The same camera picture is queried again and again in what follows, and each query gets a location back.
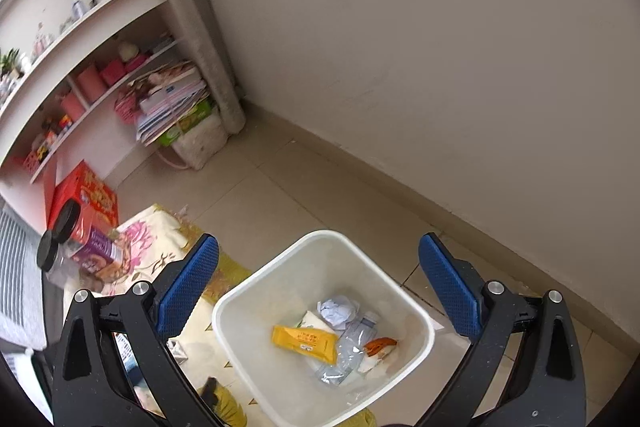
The cream plush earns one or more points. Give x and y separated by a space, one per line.
128 51

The small green potted plant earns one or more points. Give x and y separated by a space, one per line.
10 59

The yellow snack wrapper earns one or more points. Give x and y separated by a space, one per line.
305 342

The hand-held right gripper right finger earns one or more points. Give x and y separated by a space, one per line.
450 287

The small pink basket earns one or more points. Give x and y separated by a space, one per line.
113 73

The red gift box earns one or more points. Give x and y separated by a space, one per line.
85 192

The pink slatted basket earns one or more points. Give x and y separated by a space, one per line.
125 109

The clear nut jar black lid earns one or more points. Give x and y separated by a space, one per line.
57 274

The white fluffy bag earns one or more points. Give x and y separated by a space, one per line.
202 144

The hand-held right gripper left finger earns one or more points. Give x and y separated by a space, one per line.
187 287

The orange snack wrapper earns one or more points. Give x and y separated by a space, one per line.
380 346

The purple label jar black lid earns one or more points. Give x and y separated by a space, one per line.
95 252

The colourful puzzle cube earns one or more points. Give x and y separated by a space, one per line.
65 122

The small printed packet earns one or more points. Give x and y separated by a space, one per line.
177 351

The green tissue pack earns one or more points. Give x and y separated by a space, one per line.
187 124

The crushed clear plastic bottle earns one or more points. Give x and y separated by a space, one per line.
350 349

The stack of papers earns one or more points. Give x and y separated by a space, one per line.
170 99

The pink perforated basket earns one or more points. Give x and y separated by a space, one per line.
32 162

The pink box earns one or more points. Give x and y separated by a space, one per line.
137 63

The striped grey armrest blanket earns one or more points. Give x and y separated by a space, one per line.
15 267

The grey bottle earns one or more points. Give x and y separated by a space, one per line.
76 9

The white plastic trash bin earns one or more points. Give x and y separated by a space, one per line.
280 287

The yellow toy car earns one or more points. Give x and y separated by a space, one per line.
42 149

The white blue paper ball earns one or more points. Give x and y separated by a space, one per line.
339 311

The floral tablecloth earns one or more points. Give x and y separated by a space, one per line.
145 232

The floral print paper cup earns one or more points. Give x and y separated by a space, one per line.
311 321

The pink pen cup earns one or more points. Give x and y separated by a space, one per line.
72 106

